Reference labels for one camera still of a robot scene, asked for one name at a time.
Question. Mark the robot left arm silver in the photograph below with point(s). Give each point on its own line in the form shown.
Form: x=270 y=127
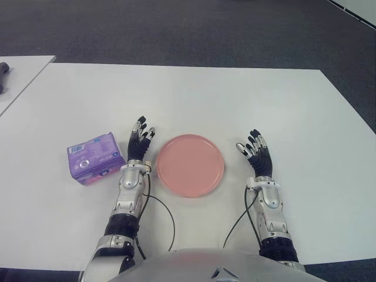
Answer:
x=129 y=179

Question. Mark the pink round plate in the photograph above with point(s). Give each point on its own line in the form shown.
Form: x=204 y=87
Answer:
x=191 y=164

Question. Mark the robot right arm silver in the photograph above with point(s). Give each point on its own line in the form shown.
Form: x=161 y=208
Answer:
x=268 y=196

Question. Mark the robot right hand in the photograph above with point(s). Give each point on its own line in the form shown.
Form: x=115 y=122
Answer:
x=261 y=161

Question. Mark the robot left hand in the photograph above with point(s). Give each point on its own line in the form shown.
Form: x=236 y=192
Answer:
x=136 y=147

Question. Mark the purple tissue paper pack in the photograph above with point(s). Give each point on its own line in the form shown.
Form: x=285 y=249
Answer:
x=94 y=152

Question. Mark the silver robot torso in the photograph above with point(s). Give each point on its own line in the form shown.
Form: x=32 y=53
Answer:
x=188 y=264

